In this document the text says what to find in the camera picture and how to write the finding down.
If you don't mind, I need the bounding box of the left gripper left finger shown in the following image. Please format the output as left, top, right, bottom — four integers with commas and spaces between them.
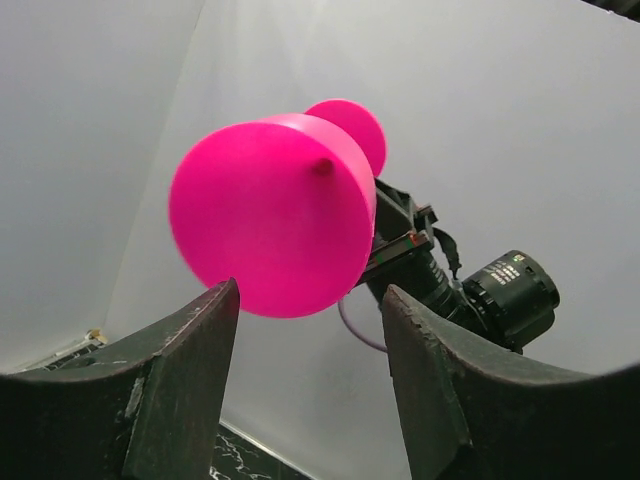
1, 280, 240, 479

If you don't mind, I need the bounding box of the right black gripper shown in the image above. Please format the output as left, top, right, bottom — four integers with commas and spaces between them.
358, 179, 480, 330

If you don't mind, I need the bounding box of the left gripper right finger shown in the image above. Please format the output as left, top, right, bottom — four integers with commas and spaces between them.
382, 286, 639, 479

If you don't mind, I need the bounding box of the magenta plastic wine glass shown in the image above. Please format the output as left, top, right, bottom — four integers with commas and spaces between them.
168, 99, 387, 319

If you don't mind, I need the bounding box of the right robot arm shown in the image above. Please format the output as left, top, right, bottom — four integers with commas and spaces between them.
358, 180, 560, 353

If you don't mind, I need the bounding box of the aluminium frame rail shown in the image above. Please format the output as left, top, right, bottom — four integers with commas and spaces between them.
7, 328, 109, 375

